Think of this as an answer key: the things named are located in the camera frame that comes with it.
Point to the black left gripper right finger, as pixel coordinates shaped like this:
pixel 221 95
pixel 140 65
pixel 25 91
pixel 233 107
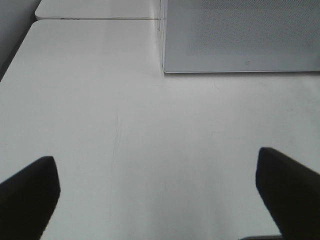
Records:
pixel 291 193

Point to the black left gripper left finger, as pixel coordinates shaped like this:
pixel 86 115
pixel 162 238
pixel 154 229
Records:
pixel 28 199

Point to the white microwave oven body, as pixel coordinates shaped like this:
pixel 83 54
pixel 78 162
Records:
pixel 161 37

